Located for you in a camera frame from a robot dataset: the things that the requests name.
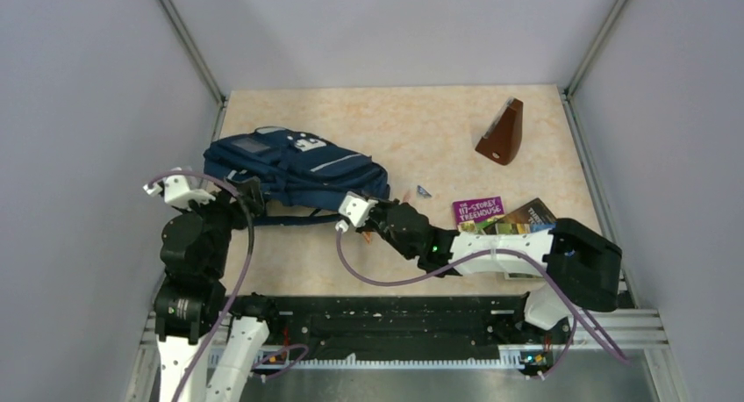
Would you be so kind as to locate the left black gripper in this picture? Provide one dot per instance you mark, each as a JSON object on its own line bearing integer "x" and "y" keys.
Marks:
{"x": 251, "y": 192}

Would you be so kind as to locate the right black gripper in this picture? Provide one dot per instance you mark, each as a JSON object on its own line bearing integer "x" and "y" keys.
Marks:
{"x": 381, "y": 204}

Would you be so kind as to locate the navy blue student backpack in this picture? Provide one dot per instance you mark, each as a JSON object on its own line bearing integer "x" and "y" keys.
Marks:
{"x": 296, "y": 169}

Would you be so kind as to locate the purple treehouse book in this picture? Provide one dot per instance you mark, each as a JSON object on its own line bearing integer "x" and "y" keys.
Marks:
{"x": 473, "y": 215}

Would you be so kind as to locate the green blue book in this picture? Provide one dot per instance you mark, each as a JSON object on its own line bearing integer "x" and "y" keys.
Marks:
{"x": 517, "y": 229}

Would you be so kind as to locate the dark brown book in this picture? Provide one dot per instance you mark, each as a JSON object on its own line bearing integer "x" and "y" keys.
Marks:
{"x": 534, "y": 212}

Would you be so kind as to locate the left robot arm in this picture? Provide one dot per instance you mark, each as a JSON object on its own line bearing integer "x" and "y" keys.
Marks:
{"x": 194, "y": 250}

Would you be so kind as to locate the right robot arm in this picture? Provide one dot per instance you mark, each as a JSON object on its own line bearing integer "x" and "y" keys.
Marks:
{"x": 581, "y": 268}

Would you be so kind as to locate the blue triangular eraser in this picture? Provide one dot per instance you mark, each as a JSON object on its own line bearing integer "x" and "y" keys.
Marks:
{"x": 422, "y": 192}

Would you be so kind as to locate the brown wooden metronome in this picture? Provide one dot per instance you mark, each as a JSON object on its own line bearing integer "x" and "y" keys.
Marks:
{"x": 502, "y": 141}

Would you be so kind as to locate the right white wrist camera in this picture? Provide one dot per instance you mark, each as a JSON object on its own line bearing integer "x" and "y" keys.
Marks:
{"x": 354, "y": 211}

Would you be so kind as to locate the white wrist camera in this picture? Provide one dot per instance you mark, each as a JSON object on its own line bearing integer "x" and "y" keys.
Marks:
{"x": 176, "y": 191}
{"x": 354, "y": 211}

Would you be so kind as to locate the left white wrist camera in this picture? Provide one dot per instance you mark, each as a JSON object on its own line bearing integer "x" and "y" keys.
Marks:
{"x": 176, "y": 191}

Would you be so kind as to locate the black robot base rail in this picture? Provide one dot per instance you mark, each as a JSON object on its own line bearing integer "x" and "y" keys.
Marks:
{"x": 401, "y": 330}

